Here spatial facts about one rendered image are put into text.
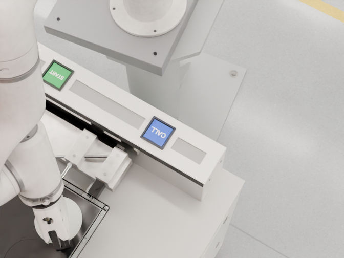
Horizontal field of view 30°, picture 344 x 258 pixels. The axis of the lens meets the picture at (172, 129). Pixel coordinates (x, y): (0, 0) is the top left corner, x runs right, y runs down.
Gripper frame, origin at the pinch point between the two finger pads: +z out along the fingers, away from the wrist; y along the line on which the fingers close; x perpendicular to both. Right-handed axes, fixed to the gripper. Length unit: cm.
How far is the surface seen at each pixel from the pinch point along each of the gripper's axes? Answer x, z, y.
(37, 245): 5.2, 1.8, 1.5
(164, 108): -31, 30, 65
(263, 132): -68, 65, 79
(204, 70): -53, 51, 105
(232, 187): -38.7, 6.8, 9.3
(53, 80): -4.8, -18.2, 28.8
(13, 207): 8.8, -2.1, 9.8
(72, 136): -6.0, -6.1, 22.9
